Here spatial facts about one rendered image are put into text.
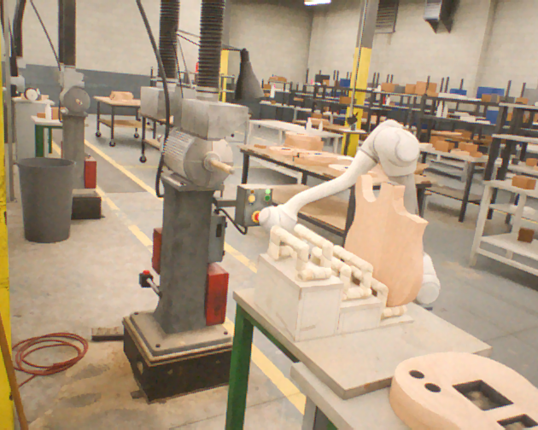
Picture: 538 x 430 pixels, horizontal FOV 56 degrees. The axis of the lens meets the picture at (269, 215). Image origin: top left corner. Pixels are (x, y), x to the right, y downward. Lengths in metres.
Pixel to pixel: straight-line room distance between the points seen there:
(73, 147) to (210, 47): 3.72
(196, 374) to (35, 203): 2.67
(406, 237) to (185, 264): 1.37
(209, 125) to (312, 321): 0.92
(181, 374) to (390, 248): 1.50
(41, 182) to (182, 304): 2.47
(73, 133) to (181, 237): 3.30
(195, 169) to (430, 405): 1.53
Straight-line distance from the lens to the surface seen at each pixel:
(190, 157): 2.33
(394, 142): 1.99
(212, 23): 2.18
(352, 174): 2.18
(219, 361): 2.84
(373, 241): 1.70
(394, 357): 1.50
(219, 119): 2.04
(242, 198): 2.49
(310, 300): 1.43
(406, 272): 1.60
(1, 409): 2.17
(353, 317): 1.55
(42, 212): 4.94
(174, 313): 2.74
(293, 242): 1.44
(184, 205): 2.54
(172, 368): 2.75
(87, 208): 5.73
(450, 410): 1.24
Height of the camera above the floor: 1.64
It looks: 15 degrees down
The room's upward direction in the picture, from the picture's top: 6 degrees clockwise
